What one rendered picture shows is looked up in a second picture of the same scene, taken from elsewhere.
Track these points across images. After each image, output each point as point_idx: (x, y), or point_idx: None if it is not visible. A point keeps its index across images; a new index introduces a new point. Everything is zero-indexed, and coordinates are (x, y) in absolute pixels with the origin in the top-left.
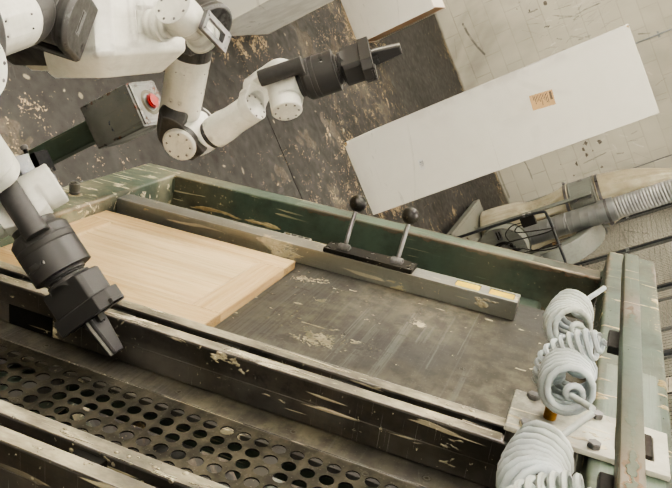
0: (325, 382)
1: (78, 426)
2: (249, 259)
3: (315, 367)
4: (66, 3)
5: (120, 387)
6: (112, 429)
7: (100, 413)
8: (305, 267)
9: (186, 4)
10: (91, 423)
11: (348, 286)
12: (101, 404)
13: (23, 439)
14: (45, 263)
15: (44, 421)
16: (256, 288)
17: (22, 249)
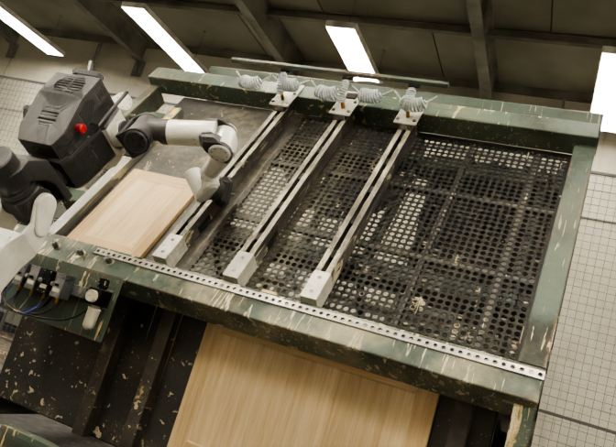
0: (258, 141)
1: (267, 199)
2: (134, 180)
3: (249, 144)
4: (158, 117)
5: (244, 196)
6: (9, 416)
7: (0, 417)
8: (133, 168)
9: (127, 95)
10: (10, 420)
11: (154, 155)
12: (254, 198)
13: (297, 186)
14: (222, 185)
15: (288, 185)
16: (166, 175)
17: (217, 189)
